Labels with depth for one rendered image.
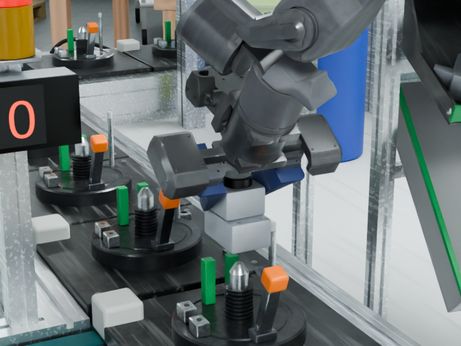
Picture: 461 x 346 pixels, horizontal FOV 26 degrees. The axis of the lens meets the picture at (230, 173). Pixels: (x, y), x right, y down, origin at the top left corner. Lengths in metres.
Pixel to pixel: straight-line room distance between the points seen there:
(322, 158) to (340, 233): 0.65
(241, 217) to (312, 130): 0.11
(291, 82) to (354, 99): 1.08
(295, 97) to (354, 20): 0.09
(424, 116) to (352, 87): 0.75
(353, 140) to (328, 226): 0.36
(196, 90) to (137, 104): 1.28
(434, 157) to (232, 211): 0.28
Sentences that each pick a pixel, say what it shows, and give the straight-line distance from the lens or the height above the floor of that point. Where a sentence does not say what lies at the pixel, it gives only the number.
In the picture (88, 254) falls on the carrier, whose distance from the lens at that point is 1.25.
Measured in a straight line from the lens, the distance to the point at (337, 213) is 1.69.
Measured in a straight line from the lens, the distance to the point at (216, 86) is 0.95.
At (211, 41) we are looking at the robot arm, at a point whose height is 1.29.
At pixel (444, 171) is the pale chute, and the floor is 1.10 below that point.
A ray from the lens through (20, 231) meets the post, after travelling 1.07.
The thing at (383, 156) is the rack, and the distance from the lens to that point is 1.11.
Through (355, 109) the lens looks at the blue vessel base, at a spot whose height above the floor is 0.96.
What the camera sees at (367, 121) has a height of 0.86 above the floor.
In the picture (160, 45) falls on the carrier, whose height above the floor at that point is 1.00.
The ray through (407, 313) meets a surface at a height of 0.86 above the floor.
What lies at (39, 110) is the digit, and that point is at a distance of 0.99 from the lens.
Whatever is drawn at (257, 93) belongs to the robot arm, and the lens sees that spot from 0.87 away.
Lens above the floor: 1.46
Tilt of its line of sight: 19 degrees down
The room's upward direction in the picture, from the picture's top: straight up
